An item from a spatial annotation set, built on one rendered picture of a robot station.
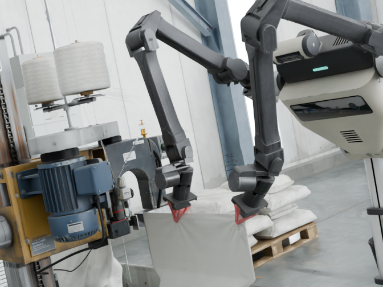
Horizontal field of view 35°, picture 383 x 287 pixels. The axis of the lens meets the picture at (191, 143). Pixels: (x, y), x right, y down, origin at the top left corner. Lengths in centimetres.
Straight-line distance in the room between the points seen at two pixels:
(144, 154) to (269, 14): 96
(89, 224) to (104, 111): 521
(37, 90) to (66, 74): 24
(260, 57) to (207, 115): 655
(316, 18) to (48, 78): 100
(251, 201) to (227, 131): 647
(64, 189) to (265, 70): 72
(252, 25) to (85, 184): 71
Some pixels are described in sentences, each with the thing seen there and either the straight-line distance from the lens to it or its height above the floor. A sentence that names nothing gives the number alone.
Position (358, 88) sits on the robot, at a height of 138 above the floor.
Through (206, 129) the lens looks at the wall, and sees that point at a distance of 806.
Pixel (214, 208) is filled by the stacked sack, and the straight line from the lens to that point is 489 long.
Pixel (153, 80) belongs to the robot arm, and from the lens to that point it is 193.
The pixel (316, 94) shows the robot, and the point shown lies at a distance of 205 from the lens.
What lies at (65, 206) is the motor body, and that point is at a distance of 191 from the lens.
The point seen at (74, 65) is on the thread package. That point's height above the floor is 161.
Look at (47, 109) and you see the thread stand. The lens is 227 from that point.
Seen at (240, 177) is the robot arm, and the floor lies 121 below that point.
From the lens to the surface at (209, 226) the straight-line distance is 196.
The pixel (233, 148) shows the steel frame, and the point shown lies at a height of 73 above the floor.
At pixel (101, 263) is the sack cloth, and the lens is 250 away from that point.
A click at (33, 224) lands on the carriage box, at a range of 207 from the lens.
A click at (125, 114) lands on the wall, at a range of 727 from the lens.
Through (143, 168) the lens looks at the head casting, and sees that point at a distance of 230.
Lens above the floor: 143
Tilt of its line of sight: 4 degrees down
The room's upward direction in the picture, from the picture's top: 11 degrees counter-clockwise
